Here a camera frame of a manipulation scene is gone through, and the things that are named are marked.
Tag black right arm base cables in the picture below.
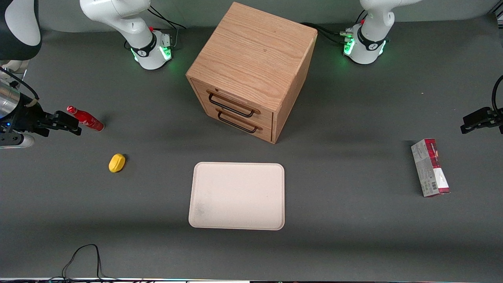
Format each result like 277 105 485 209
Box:
146 6 187 49

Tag black cable loop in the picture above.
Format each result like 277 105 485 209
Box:
61 244 118 282

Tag black drawer handle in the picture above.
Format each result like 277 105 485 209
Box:
207 91 261 118
217 110 263 134

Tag beige rectangular tray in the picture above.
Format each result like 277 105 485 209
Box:
188 162 285 231

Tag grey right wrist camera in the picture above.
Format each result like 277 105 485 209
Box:
0 133 35 149

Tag yellow lemon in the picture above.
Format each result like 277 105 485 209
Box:
108 153 126 173

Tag wooden two-drawer cabinet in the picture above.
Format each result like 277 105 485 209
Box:
185 2 318 144

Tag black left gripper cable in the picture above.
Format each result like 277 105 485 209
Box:
491 75 503 115

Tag red coke bottle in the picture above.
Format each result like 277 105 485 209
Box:
66 105 105 132

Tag black arm base cables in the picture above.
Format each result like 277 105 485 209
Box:
300 10 368 44
146 6 187 49

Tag red and white carton box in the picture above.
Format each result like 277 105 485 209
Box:
411 138 451 197

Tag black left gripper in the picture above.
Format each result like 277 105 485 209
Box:
461 107 503 135

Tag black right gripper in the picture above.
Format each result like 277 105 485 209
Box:
0 103 82 136

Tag black left arm base cables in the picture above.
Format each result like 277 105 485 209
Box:
300 10 368 44

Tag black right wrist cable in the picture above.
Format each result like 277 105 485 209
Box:
0 66 40 106

